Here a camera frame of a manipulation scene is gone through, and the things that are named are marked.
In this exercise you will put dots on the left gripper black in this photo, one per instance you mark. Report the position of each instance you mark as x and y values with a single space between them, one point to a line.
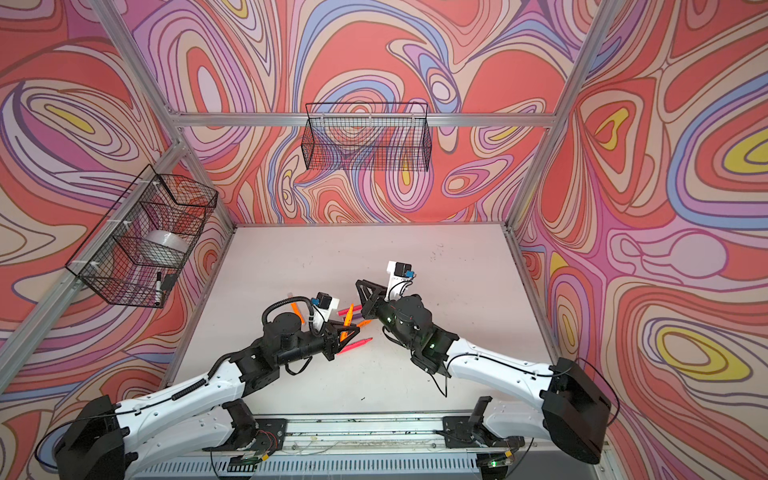
329 341

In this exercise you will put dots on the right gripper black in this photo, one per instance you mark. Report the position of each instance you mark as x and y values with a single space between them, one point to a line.
378 292

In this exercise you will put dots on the orange highlighter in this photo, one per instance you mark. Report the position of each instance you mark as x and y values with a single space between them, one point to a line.
347 321
297 311

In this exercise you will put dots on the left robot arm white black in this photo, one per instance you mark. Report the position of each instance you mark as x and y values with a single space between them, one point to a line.
116 440

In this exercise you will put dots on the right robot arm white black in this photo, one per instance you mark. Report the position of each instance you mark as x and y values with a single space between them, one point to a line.
571 409

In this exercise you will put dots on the pink marker lower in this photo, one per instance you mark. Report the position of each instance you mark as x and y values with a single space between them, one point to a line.
354 345

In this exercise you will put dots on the pink marker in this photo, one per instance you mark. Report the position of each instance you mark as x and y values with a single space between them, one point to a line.
354 345
354 309

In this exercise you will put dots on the pink marker upper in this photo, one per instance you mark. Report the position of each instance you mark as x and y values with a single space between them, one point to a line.
354 309

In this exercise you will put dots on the black marker in basket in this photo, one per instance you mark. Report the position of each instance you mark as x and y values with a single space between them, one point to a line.
158 299

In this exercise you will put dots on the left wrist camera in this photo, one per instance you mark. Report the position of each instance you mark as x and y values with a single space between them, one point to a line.
323 306

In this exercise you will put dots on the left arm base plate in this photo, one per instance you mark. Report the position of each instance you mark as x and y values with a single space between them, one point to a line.
259 434

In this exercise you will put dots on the aluminium front rail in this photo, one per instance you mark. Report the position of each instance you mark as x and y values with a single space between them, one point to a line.
360 432

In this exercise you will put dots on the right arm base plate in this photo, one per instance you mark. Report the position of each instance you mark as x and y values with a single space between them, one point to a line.
470 431

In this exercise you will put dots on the black wire basket back wall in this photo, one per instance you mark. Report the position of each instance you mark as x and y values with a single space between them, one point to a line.
367 136

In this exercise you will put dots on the black wire basket wall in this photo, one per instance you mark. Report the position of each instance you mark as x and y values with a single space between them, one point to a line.
367 136
153 226

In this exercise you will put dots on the black wire basket left wall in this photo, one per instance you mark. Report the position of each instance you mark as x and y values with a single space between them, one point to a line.
153 226

